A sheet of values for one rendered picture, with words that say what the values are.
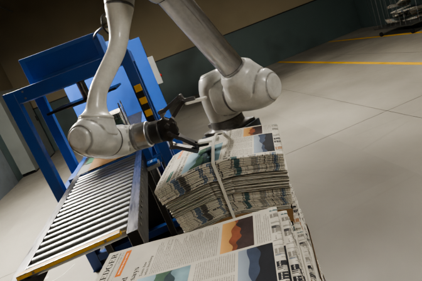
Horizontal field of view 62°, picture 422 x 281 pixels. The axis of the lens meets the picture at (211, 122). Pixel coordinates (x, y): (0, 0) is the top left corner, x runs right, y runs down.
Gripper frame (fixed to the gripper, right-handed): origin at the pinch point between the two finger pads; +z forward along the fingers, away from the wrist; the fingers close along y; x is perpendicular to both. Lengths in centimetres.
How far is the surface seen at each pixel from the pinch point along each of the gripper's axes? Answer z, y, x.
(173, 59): -223, 23, -882
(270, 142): 17.4, 10.5, 5.8
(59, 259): -75, 42, -3
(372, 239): 57, 114, -78
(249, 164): 10.3, 12.3, 14.7
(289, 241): 18, 10, 57
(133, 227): -47, 41, -15
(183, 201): -12.1, 19.5, 14.5
